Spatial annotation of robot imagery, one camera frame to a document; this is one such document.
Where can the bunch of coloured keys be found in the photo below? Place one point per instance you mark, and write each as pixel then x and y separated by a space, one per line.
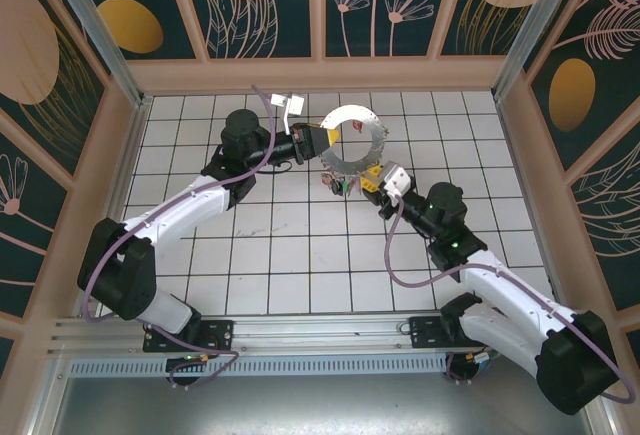
pixel 336 186

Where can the large silver keyring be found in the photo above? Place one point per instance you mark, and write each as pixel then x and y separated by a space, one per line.
pixel 378 140

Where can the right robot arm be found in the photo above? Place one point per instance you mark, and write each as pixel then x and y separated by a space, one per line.
pixel 500 285

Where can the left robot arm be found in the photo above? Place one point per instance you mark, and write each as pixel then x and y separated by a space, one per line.
pixel 190 205

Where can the grey metal sheet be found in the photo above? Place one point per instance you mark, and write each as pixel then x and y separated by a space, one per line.
pixel 320 405

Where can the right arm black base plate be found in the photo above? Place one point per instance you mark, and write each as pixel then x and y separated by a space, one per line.
pixel 425 332

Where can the aluminium mounting rail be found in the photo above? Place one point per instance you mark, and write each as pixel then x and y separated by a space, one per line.
pixel 310 330

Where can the aluminium frame post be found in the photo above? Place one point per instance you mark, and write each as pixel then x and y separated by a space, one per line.
pixel 529 30
pixel 102 37

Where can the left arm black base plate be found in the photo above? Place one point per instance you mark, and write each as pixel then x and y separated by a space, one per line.
pixel 220 335

